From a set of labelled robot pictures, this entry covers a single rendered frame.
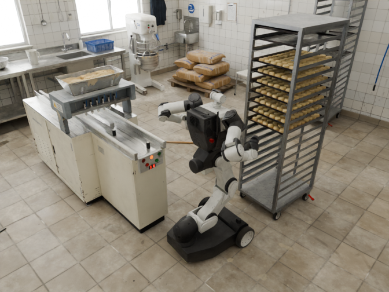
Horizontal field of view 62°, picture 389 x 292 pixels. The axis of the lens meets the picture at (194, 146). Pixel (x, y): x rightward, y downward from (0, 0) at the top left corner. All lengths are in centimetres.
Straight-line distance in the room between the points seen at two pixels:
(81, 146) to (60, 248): 93
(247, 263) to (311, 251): 60
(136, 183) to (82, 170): 72
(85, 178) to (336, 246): 243
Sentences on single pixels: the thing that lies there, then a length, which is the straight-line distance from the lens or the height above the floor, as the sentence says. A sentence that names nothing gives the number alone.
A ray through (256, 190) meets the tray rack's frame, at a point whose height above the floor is 15.
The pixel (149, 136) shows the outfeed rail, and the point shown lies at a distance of 288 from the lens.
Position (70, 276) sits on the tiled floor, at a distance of 301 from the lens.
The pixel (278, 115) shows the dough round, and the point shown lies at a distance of 294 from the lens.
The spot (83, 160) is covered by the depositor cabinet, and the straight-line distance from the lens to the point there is 327.
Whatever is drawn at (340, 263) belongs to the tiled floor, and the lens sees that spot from 316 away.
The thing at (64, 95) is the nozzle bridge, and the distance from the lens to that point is 315.
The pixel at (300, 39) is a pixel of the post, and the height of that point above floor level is 174.
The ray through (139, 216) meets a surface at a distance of 301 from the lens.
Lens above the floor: 222
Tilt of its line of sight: 30 degrees down
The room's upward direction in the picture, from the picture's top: straight up
